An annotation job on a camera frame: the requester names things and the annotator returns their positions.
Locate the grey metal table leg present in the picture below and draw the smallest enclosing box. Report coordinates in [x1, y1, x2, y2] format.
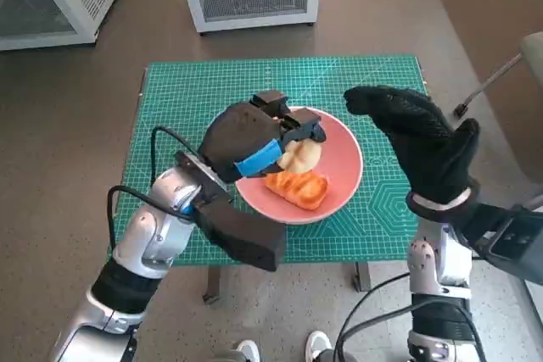
[202, 264, 221, 304]
[354, 260, 372, 293]

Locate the white left foot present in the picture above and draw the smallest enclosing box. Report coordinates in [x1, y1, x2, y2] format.
[235, 339, 260, 362]

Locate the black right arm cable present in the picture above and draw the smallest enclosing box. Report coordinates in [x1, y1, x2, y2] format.
[462, 305, 488, 362]
[342, 303, 417, 362]
[333, 274, 411, 362]

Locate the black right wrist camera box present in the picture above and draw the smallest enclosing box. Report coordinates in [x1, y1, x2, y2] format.
[457, 203, 543, 285]

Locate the green cutting mat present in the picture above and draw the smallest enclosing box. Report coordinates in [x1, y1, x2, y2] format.
[120, 54, 430, 267]

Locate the white right foot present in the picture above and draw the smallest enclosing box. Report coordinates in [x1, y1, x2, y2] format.
[305, 331, 333, 362]

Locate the long braided toy bread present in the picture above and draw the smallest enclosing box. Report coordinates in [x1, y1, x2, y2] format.
[265, 170, 330, 211]

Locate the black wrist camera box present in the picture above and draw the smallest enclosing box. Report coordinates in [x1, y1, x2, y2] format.
[193, 198, 288, 273]
[457, 203, 543, 285]

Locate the white flat panel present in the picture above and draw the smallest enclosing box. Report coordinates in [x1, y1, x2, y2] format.
[523, 281, 543, 329]

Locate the pink bowl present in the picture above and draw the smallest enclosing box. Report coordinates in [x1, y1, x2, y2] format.
[234, 106, 364, 224]

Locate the black knitted gloved right hand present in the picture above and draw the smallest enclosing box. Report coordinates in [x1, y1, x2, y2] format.
[342, 85, 482, 210]

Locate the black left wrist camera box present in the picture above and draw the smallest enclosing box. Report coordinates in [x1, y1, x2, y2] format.
[193, 198, 288, 273]

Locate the round toy bread bun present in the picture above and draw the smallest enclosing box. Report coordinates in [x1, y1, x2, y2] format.
[277, 140, 324, 175]

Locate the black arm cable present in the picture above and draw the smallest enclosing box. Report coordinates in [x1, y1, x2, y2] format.
[333, 274, 411, 362]
[105, 185, 194, 248]
[150, 125, 203, 187]
[462, 305, 488, 362]
[342, 303, 417, 362]

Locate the white foot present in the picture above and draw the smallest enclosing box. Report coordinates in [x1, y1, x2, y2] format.
[235, 339, 260, 362]
[305, 331, 333, 362]

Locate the bare black left hand, blue tape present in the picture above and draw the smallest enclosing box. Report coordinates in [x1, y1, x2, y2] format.
[197, 89, 327, 184]

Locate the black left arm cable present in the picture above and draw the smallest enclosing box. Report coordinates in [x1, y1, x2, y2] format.
[150, 125, 203, 187]
[105, 185, 194, 248]

